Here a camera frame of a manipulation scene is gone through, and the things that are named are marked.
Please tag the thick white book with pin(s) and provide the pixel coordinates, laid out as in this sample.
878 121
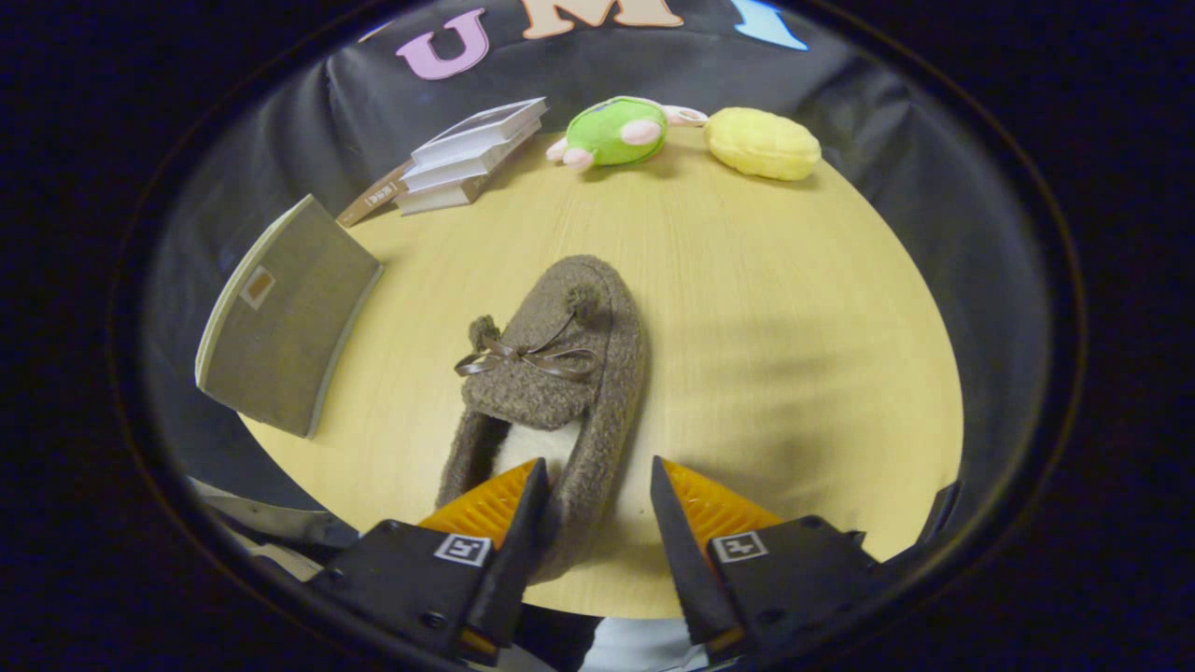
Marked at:
457 170

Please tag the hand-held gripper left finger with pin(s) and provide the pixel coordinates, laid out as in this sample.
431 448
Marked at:
509 579

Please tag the brown book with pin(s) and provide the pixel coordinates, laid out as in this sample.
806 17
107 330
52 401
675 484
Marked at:
373 196

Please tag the green plush toy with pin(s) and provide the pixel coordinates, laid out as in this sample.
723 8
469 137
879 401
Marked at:
616 131

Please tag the white book portrait cover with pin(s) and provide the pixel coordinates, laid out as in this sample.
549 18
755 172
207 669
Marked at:
481 126

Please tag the pale pink book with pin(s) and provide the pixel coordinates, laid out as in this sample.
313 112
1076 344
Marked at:
434 198

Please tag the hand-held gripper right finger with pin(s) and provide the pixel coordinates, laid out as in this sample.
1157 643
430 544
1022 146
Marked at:
686 569

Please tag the grey fabric storage box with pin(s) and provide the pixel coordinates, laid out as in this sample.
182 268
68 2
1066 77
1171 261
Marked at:
289 345

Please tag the brown fuzzy shoe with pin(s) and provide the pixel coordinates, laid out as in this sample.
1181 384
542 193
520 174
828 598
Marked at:
579 373

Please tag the yellow plush toy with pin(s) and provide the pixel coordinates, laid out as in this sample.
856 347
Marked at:
761 145

